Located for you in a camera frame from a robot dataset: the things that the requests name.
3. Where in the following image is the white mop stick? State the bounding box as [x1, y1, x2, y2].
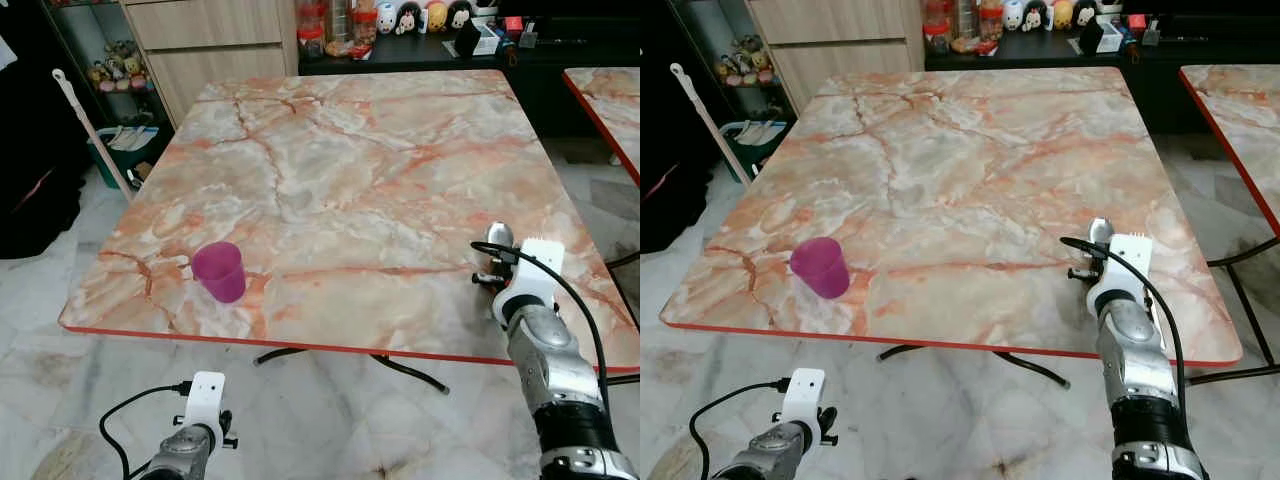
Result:
[52, 68, 137, 202]
[669, 62, 752, 187]

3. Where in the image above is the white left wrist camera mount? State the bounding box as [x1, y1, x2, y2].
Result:
[779, 368, 828, 428]
[185, 371, 228, 432]

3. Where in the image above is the black metal shelf rack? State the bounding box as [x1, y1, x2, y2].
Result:
[44, 0, 167, 133]
[668, 0, 796, 126]

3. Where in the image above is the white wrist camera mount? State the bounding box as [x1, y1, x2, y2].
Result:
[779, 368, 828, 428]
[1086, 233, 1155, 313]
[492, 238, 564, 327]
[185, 371, 228, 432]

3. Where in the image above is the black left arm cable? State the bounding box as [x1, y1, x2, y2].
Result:
[99, 381, 194, 480]
[689, 377, 791, 480]

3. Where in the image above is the black sideboard counter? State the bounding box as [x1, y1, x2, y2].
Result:
[924, 25, 1280, 137]
[297, 28, 641, 141]

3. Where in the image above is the light wooden cabinet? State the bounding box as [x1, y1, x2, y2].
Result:
[120, 0, 302, 128]
[745, 0, 928, 113]

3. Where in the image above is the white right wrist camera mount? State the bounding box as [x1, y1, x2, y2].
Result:
[1086, 233, 1155, 313]
[492, 238, 564, 327]

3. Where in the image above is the small plush toys cluster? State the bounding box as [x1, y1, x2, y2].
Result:
[87, 40, 152, 94]
[714, 35, 778, 87]

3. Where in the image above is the green plastic basket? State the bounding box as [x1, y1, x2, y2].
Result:
[87, 125, 163, 192]
[719, 119, 793, 185]

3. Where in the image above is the black fabric bag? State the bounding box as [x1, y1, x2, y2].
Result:
[0, 0, 93, 261]
[640, 0, 717, 254]

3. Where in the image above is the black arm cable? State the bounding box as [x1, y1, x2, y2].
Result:
[689, 377, 791, 480]
[497, 240, 612, 403]
[1060, 236, 1188, 403]
[99, 381, 194, 480]

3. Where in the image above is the white and black box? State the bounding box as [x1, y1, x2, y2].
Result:
[1080, 18, 1128, 54]
[455, 20, 502, 57]

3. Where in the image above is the purple plastic cup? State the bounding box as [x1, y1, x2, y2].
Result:
[191, 241, 247, 304]
[789, 237, 851, 300]

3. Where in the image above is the black metal side table frame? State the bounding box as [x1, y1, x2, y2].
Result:
[1188, 234, 1280, 387]

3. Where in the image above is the black metal table base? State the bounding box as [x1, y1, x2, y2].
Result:
[877, 344, 1072, 391]
[252, 346, 452, 395]

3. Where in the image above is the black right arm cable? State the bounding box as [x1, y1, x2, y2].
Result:
[497, 240, 612, 403]
[1060, 236, 1188, 403]

